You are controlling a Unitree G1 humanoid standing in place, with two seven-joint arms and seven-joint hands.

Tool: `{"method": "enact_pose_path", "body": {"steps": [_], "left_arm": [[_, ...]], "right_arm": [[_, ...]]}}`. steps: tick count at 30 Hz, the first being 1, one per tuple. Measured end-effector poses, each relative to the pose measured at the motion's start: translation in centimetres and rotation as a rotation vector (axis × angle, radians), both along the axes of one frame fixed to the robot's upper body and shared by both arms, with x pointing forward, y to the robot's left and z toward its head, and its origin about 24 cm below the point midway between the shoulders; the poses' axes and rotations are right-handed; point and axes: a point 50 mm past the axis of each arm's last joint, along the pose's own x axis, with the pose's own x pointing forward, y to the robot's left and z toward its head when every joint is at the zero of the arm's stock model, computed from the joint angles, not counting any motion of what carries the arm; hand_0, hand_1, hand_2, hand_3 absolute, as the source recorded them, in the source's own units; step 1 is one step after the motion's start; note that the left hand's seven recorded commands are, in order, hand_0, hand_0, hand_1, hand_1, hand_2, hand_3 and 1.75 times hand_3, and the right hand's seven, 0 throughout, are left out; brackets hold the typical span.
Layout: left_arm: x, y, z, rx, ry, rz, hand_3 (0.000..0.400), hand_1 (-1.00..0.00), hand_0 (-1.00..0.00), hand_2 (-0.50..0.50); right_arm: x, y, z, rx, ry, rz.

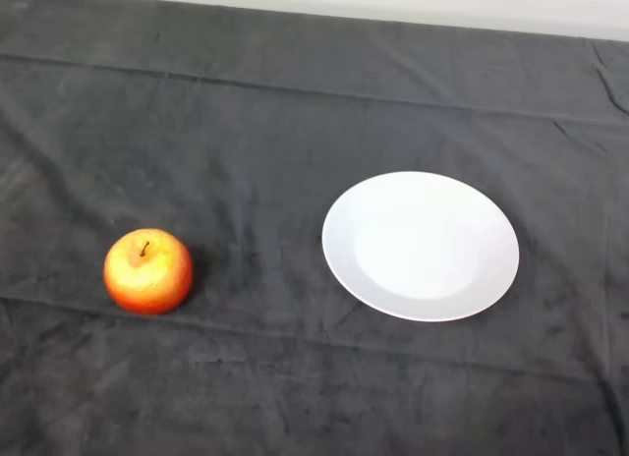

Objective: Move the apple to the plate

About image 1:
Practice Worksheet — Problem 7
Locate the red yellow apple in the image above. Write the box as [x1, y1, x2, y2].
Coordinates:
[102, 228, 195, 316]

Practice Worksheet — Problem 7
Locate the white round plate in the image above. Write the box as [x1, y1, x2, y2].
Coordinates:
[320, 170, 521, 323]

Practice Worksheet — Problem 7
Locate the black table cloth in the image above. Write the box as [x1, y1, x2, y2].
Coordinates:
[0, 0, 629, 456]

